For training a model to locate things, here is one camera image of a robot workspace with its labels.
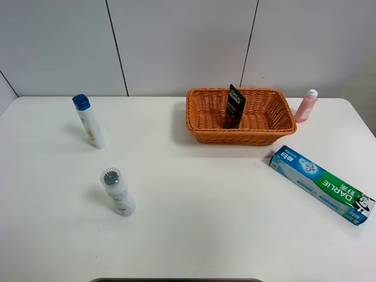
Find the black red cosmetic tube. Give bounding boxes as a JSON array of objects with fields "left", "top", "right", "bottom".
[{"left": 224, "top": 84, "right": 246, "bottom": 129}]

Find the orange woven basket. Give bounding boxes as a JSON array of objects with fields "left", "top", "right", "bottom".
[{"left": 186, "top": 87, "right": 297, "bottom": 146}]

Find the Darlie toothpaste box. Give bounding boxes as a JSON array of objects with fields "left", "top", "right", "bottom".
[{"left": 269, "top": 145, "right": 375, "bottom": 226}]

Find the white bottle clear brush cap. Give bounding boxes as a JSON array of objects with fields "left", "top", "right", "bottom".
[{"left": 100, "top": 167, "right": 136, "bottom": 216}]

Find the white bottle blue cap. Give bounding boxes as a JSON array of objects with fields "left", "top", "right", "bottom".
[{"left": 72, "top": 94, "right": 106, "bottom": 149}]

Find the pink bottle white cap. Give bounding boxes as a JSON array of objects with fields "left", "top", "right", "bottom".
[{"left": 294, "top": 89, "right": 318, "bottom": 123}]

